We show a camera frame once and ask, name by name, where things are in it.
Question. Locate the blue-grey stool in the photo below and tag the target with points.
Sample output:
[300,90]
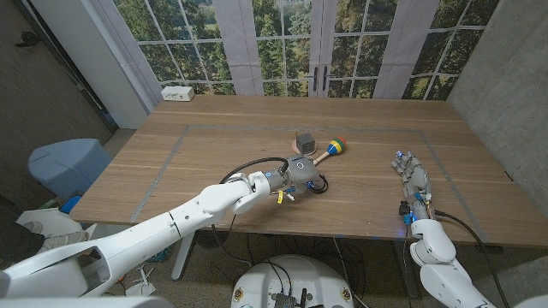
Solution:
[68,164]

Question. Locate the person's dark trouser leg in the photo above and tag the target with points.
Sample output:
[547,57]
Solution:
[15,239]

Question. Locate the grey sneaker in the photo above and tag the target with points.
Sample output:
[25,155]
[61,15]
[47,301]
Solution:
[64,240]

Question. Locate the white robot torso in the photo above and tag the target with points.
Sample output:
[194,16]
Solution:
[293,278]

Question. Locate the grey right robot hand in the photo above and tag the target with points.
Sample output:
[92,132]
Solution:
[415,179]

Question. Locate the blue plastic basket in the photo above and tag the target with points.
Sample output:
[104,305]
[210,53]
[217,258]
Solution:
[160,256]

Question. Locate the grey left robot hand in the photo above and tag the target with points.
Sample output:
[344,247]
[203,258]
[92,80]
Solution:
[301,171]

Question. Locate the round wooden coaster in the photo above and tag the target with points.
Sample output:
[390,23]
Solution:
[294,149]

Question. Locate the black round floor fan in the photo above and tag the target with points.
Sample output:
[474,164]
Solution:
[210,238]

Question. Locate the white power box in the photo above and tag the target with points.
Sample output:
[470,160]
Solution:
[177,92]

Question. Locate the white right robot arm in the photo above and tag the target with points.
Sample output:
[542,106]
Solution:
[436,256]

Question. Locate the colourful wooden maraca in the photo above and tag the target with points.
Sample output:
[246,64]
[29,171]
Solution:
[337,146]

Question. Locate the white floor platform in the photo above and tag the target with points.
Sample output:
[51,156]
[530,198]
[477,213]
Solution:
[51,220]

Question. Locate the white table leg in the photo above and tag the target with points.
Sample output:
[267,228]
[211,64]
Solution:
[184,256]

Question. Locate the blue bin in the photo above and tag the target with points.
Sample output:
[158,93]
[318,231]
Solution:
[69,204]

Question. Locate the white toy airplane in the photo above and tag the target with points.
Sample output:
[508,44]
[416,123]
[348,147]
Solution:
[141,282]

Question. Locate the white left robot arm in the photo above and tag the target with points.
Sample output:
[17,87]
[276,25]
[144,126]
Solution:
[171,222]

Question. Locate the grey table leg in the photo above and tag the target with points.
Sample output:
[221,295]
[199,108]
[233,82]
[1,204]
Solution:
[406,274]

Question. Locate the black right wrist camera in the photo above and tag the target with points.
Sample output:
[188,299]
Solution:
[403,209]

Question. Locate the small grey cube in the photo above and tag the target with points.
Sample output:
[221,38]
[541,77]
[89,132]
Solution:
[305,142]

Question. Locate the printed window backdrop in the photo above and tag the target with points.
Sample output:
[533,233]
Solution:
[278,47]

